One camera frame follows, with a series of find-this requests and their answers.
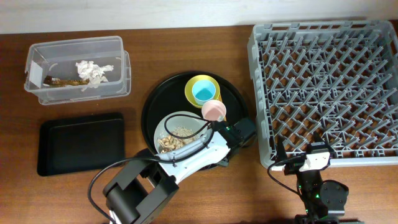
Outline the grey dishwasher rack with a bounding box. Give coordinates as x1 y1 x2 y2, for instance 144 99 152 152
247 21 397 167

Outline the yellow plastic bowl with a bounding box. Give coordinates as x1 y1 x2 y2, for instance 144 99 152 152
185 74 222 108

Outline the food scraps and rice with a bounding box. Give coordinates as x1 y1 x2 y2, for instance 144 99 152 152
156 126 198 153

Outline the light blue plastic cup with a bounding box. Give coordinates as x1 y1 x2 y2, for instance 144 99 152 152
192 80 216 105

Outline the round black tray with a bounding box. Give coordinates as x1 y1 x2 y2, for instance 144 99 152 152
141 71 256 154

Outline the black rectangular tray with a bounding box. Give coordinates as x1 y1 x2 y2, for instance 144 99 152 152
37 113 125 177

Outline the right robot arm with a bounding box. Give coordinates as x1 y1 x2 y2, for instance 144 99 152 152
272 133 349 223

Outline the pink plastic cup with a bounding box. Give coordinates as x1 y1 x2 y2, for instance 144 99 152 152
201 100 226 122

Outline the grey round plate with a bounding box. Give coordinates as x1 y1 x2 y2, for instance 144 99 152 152
154 111 206 153

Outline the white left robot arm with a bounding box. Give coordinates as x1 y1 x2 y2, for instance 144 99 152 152
103 118 256 223

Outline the clear plastic bin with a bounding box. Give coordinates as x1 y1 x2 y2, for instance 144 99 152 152
24 36 131 105

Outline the white tissue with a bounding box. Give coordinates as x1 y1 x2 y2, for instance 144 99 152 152
75 60 114 88

